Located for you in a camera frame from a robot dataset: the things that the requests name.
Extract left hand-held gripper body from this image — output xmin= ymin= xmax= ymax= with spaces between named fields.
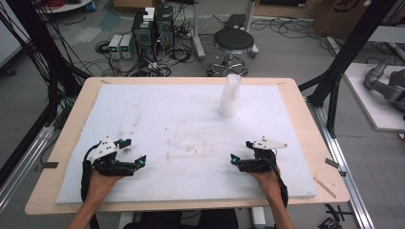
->
xmin=87 ymin=135 xmax=140 ymax=177

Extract person's left hand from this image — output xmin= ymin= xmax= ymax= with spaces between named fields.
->
xmin=86 ymin=169 xmax=124 ymax=201

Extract person's right hand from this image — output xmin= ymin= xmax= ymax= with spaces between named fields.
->
xmin=247 ymin=167 xmax=283 ymax=201

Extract white base board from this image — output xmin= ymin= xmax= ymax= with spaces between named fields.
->
xmin=343 ymin=62 xmax=405 ymax=133

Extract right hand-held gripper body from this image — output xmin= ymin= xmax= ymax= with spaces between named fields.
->
xmin=236 ymin=135 xmax=288 ymax=174

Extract aluminium rail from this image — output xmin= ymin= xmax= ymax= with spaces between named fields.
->
xmin=0 ymin=124 xmax=55 ymax=213
xmin=306 ymin=97 xmax=377 ymax=229

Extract tangle of floor cables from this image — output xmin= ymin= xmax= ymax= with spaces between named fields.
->
xmin=95 ymin=30 xmax=196 ymax=78

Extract light wooden table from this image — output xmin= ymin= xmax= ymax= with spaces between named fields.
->
xmin=24 ymin=76 xmax=351 ymax=217

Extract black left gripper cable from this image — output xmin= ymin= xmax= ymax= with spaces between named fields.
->
xmin=79 ymin=142 xmax=101 ymax=229

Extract black flat device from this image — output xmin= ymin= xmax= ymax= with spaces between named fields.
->
xmin=224 ymin=12 xmax=248 ymax=31

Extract black computer tower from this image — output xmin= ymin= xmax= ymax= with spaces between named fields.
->
xmin=155 ymin=5 xmax=176 ymax=50
xmin=131 ymin=10 xmax=158 ymax=62

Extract white foam mat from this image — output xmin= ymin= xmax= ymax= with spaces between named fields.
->
xmin=54 ymin=83 xmax=318 ymax=205

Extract black metal frame with cables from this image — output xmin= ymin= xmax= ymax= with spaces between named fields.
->
xmin=0 ymin=0 xmax=94 ymax=189

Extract black round stool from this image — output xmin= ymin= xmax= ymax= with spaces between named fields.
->
xmin=207 ymin=28 xmax=256 ymax=77

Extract person's legs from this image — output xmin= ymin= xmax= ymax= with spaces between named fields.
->
xmin=122 ymin=208 xmax=240 ymax=229

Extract thin wooden stick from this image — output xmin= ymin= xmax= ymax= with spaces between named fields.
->
xmin=312 ymin=177 xmax=337 ymax=199

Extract white table leg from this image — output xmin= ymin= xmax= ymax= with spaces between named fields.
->
xmin=118 ymin=211 xmax=136 ymax=229
xmin=250 ymin=206 xmax=267 ymax=229

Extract stack of clear plastic cups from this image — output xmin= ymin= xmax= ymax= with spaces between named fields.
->
xmin=218 ymin=73 xmax=243 ymax=119

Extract small white box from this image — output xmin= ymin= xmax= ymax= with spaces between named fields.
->
xmin=142 ymin=6 xmax=157 ymax=23

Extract brown cardboard box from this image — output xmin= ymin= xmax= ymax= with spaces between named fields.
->
xmin=312 ymin=0 xmax=397 ymax=40

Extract white round table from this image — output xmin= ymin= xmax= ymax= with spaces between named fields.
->
xmin=34 ymin=0 xmax=94 ymax=14

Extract black parts on floor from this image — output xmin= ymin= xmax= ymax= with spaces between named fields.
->
xmin=317 ymin=203 xmax=355 ymax=229

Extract white stand leg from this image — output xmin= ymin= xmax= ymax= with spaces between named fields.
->
xmin=244 ymin=0 xmax=261 ymax=59
xmin=190 ymin=0 xmax=207 ymax=62

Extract grey bench power supply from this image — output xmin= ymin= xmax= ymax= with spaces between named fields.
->
xmin=119 ymin=33 xmax=135 ymax=61
xmin=108 ymin=33 xmax=124 ymax=60

